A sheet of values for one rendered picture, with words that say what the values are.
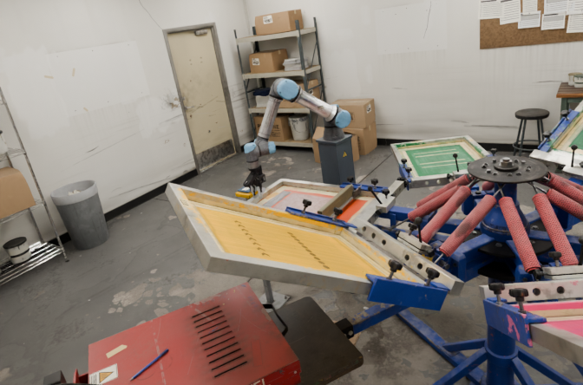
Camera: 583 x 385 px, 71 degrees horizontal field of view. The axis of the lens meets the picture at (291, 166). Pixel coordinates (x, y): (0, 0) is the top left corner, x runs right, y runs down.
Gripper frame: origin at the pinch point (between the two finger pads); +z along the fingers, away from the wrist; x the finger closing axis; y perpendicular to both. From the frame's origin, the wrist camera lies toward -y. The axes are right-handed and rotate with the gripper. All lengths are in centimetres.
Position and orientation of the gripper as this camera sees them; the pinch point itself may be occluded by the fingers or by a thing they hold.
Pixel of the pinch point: (257, 197)
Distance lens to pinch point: 266.4
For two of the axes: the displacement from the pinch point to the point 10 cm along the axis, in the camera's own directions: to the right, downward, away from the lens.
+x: -8.1, -0.8, 5.8
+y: 5.6, -3.6, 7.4
